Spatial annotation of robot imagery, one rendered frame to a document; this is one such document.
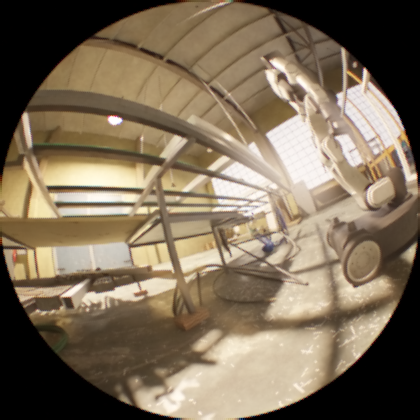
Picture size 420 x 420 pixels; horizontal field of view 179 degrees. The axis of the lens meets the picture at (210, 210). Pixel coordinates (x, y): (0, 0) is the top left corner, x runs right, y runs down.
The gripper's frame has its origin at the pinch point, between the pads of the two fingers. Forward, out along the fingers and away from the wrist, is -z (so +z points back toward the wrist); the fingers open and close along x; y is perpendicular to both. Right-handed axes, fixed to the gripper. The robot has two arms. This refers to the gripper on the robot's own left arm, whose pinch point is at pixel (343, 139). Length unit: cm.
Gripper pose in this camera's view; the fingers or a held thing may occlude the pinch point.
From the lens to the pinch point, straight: 70.4
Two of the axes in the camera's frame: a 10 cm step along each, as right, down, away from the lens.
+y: -6.5, 0.0, -7.6
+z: -1.3, -9.8, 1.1
